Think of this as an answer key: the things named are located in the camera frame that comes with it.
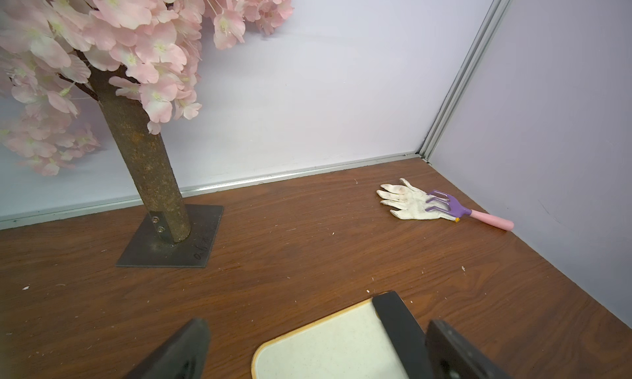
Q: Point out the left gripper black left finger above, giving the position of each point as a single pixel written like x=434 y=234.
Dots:
x=183 y=355

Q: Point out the pink cherry blossom tree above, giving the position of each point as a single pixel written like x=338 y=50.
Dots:
x=139 y=60

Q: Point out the white cutting board orange rim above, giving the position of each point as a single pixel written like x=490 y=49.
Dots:
x=351 y=343

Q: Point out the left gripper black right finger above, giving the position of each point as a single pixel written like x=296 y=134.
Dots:
x=453 y=356

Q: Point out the black kitchen knife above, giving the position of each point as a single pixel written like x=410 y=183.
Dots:
x=405 y=334

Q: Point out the white work glove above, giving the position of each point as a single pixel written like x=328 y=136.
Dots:
x=407 y=202

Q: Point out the purple pink toy rake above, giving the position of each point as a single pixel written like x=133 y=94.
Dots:
x=450 y=205

